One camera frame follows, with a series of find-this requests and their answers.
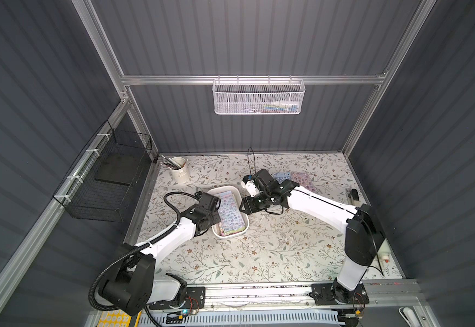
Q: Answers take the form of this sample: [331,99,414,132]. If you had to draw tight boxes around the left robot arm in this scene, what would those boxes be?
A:
[88,191,221,316]

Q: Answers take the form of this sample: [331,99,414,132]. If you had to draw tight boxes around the white plastic storage tray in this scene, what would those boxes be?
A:
[208,185,250,239]

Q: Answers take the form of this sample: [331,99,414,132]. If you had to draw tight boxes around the black corrugated cable hose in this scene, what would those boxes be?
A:
[88,191,202,311]

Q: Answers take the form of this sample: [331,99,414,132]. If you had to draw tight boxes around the yellow calculator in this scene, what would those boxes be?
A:
[97,310,142,327]

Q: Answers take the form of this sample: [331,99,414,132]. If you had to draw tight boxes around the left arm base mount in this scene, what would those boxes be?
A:
[147,286,206,310]

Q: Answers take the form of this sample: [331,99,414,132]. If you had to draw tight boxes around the black white handheld device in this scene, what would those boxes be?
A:
[347,189,361,207]

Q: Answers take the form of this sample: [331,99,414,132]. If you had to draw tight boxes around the white wire wall basket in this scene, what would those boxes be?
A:
[212,78,306,115]

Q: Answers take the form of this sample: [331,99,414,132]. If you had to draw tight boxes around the pink 3D sticker sheet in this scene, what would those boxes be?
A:
[291,172,317,193]

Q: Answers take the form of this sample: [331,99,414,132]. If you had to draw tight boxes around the black wire wall basket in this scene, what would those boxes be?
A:
[53,123,153,223]

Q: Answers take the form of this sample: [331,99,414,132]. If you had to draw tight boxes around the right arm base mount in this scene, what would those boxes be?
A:
[308,280,370,306]

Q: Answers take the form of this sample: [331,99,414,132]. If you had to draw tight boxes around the light blue sticker sheet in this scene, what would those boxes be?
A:
[217,191,246,237]

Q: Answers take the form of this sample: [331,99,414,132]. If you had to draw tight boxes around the white slotted cable duct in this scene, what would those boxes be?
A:
[156,309,346,326]

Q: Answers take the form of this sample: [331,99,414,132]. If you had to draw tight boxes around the cream metal pen bucket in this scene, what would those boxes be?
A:
[170,157,191,184]

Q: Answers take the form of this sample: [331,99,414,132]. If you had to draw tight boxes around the white object bottom right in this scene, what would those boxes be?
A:
[398,307,421,327]

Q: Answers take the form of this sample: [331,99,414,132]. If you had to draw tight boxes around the items in white basket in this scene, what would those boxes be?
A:
[242,100,301,113]

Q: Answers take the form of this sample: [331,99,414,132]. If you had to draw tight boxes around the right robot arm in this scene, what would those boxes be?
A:
[240,169,385,292]

